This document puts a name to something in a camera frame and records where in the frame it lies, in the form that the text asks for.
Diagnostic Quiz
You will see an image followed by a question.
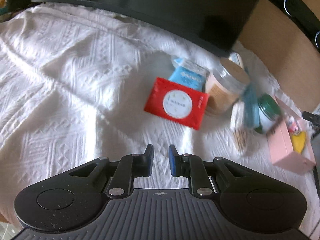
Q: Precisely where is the red wipes pack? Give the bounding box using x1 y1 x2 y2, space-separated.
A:
144 77 209 130

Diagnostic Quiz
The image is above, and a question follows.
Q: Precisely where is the blue tissue pack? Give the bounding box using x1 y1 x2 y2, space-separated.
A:
169 57 209 92

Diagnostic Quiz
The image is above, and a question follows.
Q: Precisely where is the yellow plush toy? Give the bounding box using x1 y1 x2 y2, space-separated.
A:
290 131 306 154

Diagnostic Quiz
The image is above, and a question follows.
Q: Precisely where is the beige lid glass jar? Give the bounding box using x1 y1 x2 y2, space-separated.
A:
204 57 250 115

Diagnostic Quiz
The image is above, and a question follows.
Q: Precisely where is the pink open box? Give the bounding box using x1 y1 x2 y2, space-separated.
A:
267 96 316 175

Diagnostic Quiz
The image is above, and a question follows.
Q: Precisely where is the green lid glass jar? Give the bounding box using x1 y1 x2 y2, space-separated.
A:
255 93 281 134

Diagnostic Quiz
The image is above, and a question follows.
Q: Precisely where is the white textured cloth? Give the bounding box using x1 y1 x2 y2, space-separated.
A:
1 4 319 239

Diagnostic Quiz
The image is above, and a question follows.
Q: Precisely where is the black monitor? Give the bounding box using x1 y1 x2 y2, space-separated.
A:
32 0 258 56

